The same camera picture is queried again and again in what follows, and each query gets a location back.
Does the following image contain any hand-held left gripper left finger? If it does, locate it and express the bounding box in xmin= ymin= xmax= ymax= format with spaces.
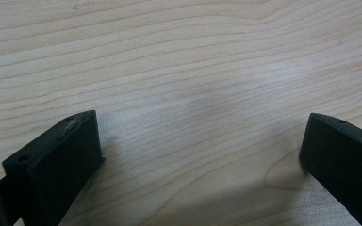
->
xmin=1 ymin=109 xmax=106 ymax=226

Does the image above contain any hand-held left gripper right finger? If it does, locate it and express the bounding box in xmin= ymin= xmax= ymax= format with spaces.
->
xmin=298 ymin=112 xmax=362 ymax=226

